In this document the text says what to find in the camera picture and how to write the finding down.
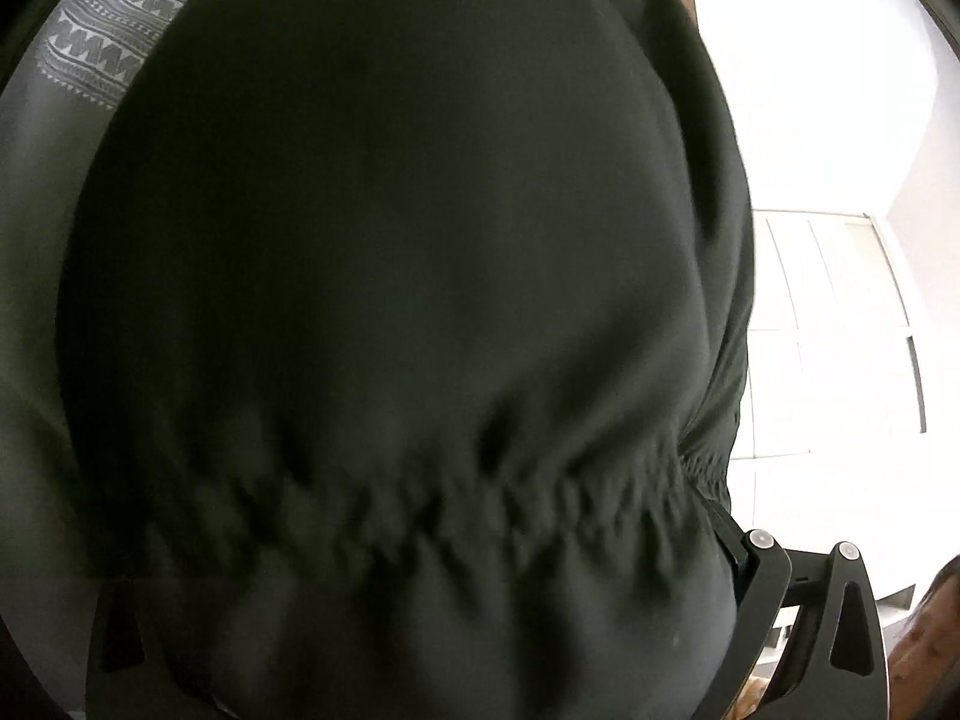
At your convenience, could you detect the black puffer coat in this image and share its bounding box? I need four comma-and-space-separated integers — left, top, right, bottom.
55, 0, 754, 718

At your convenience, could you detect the white wardrobe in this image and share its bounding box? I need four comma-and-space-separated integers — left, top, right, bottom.
734, 210, 928, 460

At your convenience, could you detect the striped bed duvet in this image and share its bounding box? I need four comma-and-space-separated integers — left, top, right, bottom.
2, 0, 187, 718

